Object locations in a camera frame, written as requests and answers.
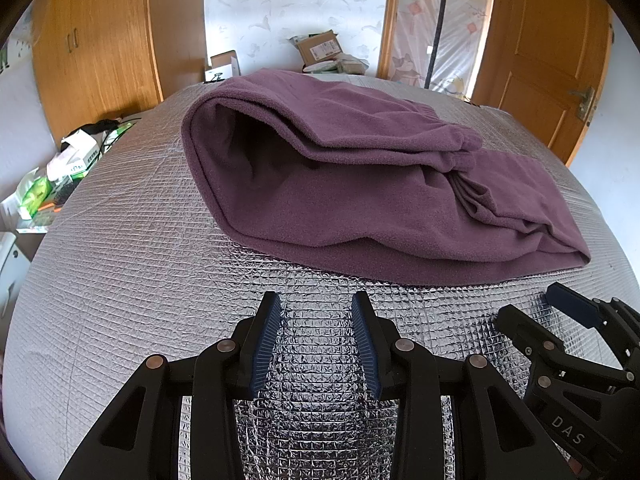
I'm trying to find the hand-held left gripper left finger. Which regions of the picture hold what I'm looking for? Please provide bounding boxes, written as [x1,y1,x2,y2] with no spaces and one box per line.
[57,290,283,480]

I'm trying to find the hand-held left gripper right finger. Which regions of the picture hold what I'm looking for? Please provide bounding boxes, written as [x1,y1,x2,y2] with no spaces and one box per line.
[350,290,576,480]

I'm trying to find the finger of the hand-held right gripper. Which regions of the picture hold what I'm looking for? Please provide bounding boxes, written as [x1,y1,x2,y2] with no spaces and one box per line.
[495,304,568,396]
[545,282,640,386]

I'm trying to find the purple fleece pants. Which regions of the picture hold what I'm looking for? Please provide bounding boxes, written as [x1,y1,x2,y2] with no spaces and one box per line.
[181,69,592,288]

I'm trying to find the silver quilted mat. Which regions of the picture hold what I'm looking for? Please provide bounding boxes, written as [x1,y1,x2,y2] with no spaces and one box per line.
[2,72,638,480]

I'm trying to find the brass door lock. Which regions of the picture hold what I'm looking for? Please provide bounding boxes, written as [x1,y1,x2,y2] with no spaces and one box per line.
[570,86,598,121]

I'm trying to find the white plastic box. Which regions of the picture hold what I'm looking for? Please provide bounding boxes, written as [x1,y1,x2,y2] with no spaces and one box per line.
[0,230,23,311]

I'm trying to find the wooden door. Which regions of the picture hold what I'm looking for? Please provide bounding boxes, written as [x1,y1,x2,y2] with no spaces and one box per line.
[472,0,613,168]

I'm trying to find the green packet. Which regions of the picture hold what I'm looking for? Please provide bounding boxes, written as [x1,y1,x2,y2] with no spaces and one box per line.
[17,170,53,221]

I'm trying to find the dark cloth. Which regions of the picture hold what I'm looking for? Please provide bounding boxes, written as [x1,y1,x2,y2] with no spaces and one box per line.
[82,119,121,136]

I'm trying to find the white carton box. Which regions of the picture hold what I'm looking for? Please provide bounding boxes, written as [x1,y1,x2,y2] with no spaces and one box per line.
[204,50,240,83]

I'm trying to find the crumpled plastic bags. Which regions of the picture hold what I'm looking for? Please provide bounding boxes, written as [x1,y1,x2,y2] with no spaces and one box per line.
[302,52,371,77]

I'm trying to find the clear plastic door curtain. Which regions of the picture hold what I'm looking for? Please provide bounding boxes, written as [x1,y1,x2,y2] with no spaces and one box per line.
[395,0,496,96]

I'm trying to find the open cardboard box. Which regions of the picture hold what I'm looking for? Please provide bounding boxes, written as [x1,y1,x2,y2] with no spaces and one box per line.
[292,30,341,66]

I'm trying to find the black pole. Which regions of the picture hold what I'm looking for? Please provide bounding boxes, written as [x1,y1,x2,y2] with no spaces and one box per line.
[424,0,453,90]

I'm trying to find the wooden wardrobe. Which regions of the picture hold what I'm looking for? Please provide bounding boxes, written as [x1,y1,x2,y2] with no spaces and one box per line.
[31,0,207,143]

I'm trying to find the wooden door frame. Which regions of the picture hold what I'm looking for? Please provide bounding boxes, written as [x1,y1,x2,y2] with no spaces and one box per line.
[377,0,406,81]

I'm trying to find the cartoon wall poster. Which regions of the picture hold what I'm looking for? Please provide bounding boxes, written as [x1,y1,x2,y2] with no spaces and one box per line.
[0,35,21,76]

